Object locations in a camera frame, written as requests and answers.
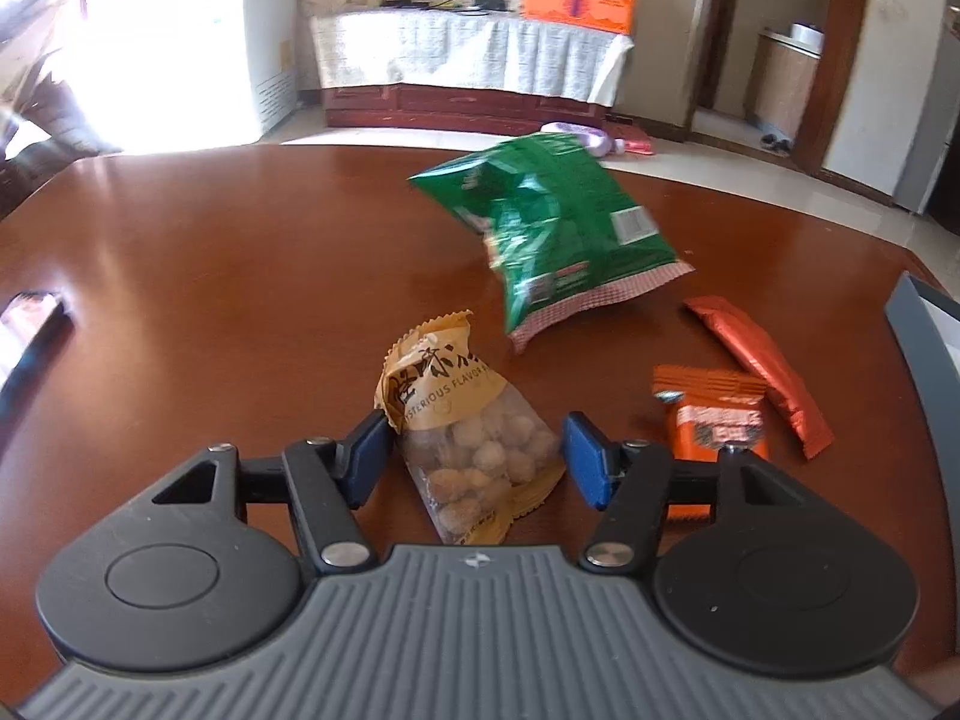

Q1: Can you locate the silver refrigerator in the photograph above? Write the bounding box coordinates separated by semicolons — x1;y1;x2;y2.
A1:
892;82;960;215

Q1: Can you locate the purple plastic item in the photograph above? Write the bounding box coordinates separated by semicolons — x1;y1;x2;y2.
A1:
541;121;620;158

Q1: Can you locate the white lace cloth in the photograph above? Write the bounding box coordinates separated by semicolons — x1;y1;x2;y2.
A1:
309;7;635;107

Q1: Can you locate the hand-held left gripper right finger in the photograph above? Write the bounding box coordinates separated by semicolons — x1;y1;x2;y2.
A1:
562;411;807;571

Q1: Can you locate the red plastic item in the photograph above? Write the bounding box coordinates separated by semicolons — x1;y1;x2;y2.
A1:
607;116;655;156

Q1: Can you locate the brown kitchen cabinet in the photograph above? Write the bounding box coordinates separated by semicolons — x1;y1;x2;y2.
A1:
754;28;822;140

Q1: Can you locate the grey storage box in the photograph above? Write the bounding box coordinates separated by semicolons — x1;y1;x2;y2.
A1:
883;270;960;391

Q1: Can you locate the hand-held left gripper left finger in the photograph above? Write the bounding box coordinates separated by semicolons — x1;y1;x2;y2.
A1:
154;411;395;569

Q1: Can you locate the yellow clear nut packet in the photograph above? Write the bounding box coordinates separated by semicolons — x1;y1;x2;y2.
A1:
375;309;567;547

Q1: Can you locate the white chest freezer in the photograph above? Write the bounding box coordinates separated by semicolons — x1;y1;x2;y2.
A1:
82;0;297;140

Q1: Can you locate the wooden television cabinet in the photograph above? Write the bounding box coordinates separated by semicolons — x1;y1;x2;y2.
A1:
321;82;608;137

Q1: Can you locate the wooden door frame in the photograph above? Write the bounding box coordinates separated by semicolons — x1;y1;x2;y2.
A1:
705;0;875;173

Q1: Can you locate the orange-brown snack bar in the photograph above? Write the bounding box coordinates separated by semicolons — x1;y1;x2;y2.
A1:
682;295;836;461

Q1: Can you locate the green snack bag checkered edge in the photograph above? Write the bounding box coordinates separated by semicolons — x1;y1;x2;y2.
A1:
407;133;695;353

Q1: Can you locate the small orange snack packet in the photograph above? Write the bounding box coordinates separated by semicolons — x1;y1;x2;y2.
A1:
651;364;773;526

